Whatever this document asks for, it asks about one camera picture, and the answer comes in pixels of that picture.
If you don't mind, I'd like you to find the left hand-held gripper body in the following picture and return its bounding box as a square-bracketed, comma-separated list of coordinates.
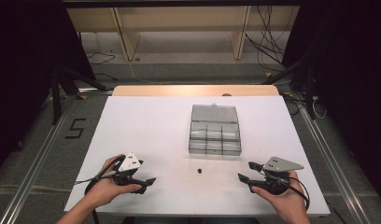
[113, 151, 146, 188]

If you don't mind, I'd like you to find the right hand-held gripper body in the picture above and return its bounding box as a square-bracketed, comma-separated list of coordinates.
[251, 156, 304, 196]

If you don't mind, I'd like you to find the person's right hand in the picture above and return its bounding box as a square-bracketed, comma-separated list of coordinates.
[251, 170, 310, 218]

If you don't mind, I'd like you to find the person's left hand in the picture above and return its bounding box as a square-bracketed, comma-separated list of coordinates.
[85, 154, 143, 209]

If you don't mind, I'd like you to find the white table board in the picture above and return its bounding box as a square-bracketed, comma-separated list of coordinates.
[63, 94, 332, 217]

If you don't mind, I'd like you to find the clear plastic compartment box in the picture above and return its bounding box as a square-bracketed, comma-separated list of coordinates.
[188, 104, 243, 157]

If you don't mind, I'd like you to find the wooden table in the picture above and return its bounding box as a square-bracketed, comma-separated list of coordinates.
[112, 84, 280, 97]

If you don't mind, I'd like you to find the black metal stand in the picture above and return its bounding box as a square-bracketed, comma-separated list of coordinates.
[49, 66, 109, 126]
[261, 52, 318, 120]

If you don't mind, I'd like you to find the black curtain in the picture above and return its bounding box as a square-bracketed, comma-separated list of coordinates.
[0, 0, 96, 175]
[281, 0, 381, 200]

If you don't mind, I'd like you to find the light wooden shelf unit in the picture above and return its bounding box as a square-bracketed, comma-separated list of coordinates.
[66, 5, 301, 62]

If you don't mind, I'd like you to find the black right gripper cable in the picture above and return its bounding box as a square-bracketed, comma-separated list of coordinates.
[265, 172, 311, 213]

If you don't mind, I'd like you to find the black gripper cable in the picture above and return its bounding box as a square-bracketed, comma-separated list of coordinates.
[83, 156, 127, 224]
[265, 172, 311, 213]

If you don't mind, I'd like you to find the grey left gripper cable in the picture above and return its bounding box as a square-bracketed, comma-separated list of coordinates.
[74, 171, 118, 186]

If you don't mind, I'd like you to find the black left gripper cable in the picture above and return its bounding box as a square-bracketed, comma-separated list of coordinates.
[83, 156, 127, 224]

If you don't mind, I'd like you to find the aluminium floor rail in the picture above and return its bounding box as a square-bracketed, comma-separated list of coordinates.
[0, 92, 78, 224]
[297, 102, 372, 224]

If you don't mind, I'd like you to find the white looped cable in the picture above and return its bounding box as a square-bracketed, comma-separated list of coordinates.
[311, 94, 328, 120]

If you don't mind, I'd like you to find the thin black floor cable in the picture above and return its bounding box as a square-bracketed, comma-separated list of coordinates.
[86, 51, 119, 81]

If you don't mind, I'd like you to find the bundle of black cables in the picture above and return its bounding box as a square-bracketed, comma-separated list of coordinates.
[244, 5, 288, 67]

